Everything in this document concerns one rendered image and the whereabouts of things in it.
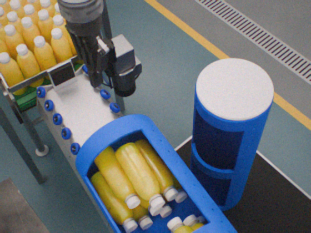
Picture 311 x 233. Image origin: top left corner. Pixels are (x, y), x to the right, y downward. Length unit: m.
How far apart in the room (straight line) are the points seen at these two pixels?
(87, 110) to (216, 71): 0.51
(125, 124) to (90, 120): 0.41
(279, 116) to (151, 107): 0.80
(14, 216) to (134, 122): 0.49
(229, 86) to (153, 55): 1.52
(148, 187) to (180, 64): 1.86
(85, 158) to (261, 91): 0.68
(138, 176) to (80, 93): 0.61
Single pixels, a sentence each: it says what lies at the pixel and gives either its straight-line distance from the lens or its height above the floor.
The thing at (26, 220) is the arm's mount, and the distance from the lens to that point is 1.43.
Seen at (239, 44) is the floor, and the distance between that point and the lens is 3.14.
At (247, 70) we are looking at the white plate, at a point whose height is 1.04.
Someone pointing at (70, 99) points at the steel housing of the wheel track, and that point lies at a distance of 1.72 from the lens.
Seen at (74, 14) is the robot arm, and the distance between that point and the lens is 0.86.
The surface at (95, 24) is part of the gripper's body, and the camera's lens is 0.90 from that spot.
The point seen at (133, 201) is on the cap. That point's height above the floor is 1.13.
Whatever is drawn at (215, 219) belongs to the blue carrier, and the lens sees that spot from 1.16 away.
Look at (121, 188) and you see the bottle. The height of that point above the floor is 1.14.
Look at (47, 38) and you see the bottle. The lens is 1.86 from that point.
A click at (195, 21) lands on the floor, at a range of 3.27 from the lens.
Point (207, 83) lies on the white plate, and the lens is 1.58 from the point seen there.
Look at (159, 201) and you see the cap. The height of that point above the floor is 1.17.
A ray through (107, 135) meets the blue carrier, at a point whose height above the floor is 1.23.
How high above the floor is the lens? 2.29
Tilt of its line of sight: 57 degrees down
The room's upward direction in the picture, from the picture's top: 5 degrees counter-clockwise
